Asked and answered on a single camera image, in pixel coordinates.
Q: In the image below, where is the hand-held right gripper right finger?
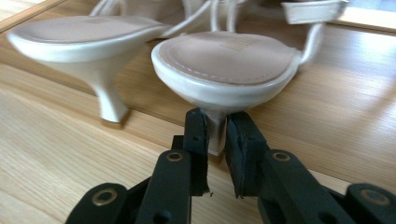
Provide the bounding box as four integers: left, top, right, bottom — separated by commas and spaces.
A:
223, 110, 357, 224

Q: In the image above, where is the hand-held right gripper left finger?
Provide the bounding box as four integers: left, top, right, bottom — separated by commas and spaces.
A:
135, 107, 211, 224

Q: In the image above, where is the bamboo three-tier shoe rack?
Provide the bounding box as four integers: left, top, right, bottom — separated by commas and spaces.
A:
0, 0, 396, 188

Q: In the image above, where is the white heeled sandal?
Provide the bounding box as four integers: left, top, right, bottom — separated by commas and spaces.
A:
150, 0, 350, 157
7, 0, 216, 123

